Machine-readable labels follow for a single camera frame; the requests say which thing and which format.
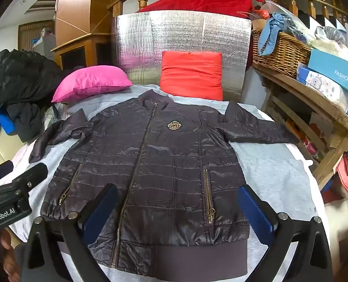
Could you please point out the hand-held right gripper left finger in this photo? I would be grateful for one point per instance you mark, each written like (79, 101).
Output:
(102, 211)

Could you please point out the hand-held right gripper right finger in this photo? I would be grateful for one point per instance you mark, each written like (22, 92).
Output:
(254, 211)

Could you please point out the dark quilted zip jacket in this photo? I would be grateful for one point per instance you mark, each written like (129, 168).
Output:
(168, 167)

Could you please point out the person's left hand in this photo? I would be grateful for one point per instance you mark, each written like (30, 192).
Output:
(9, 255)

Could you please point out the cream sofa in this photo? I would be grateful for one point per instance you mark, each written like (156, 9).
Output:
(3, 152)

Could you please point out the grey blanket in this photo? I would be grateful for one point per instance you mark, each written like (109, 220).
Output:
(268, 167)

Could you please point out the blue garment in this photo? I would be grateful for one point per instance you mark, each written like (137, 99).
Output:
(6, 123)

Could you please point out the dark grey garment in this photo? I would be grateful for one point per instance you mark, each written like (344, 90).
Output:
(27, 120)

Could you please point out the black puffer jacket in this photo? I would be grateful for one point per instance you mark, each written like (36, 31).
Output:
(18, 76)

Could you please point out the pink pillow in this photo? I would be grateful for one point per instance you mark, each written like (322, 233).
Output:
(91, 82)

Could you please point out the wooden table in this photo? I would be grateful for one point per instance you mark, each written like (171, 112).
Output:
(309, 94)

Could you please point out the white printed box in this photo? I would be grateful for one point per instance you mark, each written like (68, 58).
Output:
(320, 83)

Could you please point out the red pillow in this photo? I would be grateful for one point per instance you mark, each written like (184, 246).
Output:
(191, 75)

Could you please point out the wicker basket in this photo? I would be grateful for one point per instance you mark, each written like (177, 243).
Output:
(279, 53)

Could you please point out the blue cardboard box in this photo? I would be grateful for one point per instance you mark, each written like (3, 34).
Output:
(332, 70)

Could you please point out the wooden cabinet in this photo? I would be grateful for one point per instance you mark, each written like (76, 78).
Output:
(74, 6)

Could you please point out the light blue cloth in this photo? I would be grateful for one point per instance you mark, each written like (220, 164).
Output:
(268, 29)

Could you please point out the silver foil mat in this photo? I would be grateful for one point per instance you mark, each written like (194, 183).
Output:
(185, 32)

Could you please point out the red quilted cloth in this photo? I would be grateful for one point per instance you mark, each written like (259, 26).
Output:
(203, 0)

